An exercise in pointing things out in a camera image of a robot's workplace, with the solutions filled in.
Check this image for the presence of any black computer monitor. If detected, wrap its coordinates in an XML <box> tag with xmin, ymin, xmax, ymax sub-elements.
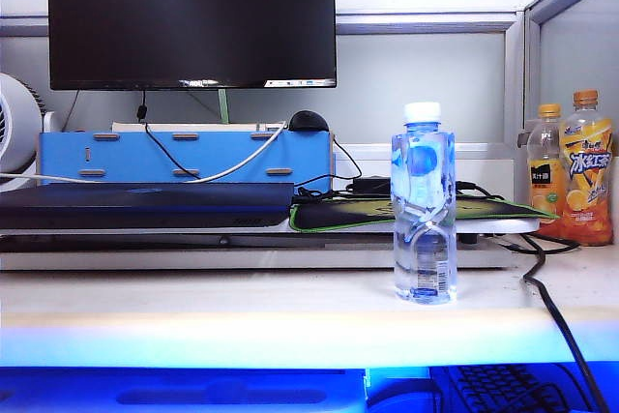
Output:
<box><xmin>46</xmin><ymin>0</ymin><xmax>338</xmax><ymax>92</ymax></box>

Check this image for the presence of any thin black monitor cable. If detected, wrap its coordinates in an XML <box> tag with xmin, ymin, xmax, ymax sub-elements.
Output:
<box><xmin>136</xmin><ymin>89</ymin><xmax>202</xmax><ymax>180</ymax></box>

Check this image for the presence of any black power adapter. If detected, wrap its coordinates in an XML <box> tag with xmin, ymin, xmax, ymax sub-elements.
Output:
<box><xmin>351</xmin><ymin>175</ymin><xmax>394</xmax><ymax>195</ymax></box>

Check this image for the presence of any white cable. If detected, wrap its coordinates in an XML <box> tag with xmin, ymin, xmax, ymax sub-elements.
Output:
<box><xmin>0</xmin><ymin>121</ymin><xmax>288</xmax><ymax>185</ymax></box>

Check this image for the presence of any blue keyboard tray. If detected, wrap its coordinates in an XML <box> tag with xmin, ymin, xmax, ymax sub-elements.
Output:
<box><xmin>0</xmin><ymin>366</ymin><xmax>367</xmax><ymax>413</ymax></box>

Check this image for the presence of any black computer mouse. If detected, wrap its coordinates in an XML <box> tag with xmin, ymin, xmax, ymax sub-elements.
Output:
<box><xmin>288</xmin><ymin>110</ymin><xmax>332</xmax><ymax>133</ymax></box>

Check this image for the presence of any white desk fan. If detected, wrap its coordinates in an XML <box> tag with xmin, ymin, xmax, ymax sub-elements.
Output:
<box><xmin>0</xmin><ymin>72</ymin><xmax>44</xmax><ymax>192</ymax></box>

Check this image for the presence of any black keyboard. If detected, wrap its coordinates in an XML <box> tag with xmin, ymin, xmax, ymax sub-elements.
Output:
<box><xmin>429</xmin><ymin>364</ymin><xmax>597</xmax><ymax>413</ymax></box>

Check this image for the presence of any small orange juice bottle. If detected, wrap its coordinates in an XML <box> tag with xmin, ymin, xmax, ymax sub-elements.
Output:
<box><xmin>526</xmin><ymin>103</ymin><xmax>567</xmax><ymax>226</ymax></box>

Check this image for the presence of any large iced tea bottle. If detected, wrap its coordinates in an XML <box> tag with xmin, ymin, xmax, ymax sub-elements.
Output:
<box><xmin>557</xmin><ymin>89</ymin><xmax>616</xmax><ymax>247</ymax></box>

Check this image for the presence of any blue wooden monitor riser box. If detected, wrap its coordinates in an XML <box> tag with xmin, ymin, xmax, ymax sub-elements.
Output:
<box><xmin>38</xmin><ymin>130</ymin><xmax>337</xmax><ymax>192</ymax></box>

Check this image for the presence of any dark closed laptop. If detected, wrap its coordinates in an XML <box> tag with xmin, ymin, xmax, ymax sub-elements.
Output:
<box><xmin>0</xmin><ymin>182</ymin><xmax>297</xmax><ymax>231</ymax></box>

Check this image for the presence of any thick black power cable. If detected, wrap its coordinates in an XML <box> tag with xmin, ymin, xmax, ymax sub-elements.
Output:
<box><xmin>520</xmin><ymin>232</ymin><xmax>613</xmax><ymax>413</ymax></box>

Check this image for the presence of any grey cubicle partition frame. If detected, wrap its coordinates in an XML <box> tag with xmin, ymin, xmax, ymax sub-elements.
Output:
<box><xmin>0</xmin><ymin>0</ymin><xmax>619</xmax><ymax>201</ymax></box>

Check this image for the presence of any clear mineral water bottle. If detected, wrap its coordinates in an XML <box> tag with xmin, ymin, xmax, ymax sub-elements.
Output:
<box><xmin>390</xmin><ymin>101</ymin><xmax>459</xmax><ymax>305</ymax></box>

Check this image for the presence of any thin black mouse cable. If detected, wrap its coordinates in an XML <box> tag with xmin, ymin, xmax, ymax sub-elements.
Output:
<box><xmin>330</xmin><ymin>133</ymin><xmax>364</xmax><ymax>193</ymax></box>

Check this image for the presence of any black green-edged mouse pad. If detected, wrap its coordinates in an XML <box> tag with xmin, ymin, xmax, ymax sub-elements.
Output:
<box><xmin>288</xmin><ymin>193</ymin><xmax>562</xmax><ymax>233</ymax></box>

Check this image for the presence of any white desk riser platform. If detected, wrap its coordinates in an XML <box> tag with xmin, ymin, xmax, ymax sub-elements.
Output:
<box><xmin>0</xmin><ymin>217</ymin><xmax>542</xmax><ymax>272</ymax></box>

